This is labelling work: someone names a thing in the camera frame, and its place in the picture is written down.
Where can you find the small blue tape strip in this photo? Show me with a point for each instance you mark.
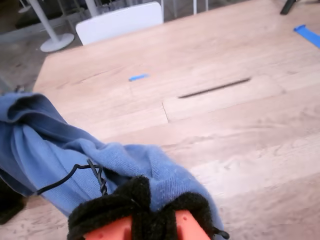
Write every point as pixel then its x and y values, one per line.
pixel 138 77

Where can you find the blue printed T-shirt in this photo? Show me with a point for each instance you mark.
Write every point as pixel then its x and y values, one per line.
pixel 62 140

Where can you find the black tripod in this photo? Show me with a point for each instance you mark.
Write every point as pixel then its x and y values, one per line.
pixel 287 6

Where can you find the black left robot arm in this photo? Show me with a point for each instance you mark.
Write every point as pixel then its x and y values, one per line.
pixel 10 205

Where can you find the white pedestal table leg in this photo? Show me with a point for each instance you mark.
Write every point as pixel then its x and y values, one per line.
pixel 92 6

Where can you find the large blue tape strip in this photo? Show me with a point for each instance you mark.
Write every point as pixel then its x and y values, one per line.
pixel 307 33

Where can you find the white plastic chair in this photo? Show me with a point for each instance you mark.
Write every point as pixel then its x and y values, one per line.
pixel 120 22

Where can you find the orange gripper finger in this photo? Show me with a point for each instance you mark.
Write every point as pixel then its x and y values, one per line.
pixel 105 208
pixel 190 225

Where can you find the white pedestal table base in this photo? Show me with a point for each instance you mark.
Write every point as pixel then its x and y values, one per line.
pixel 57 42

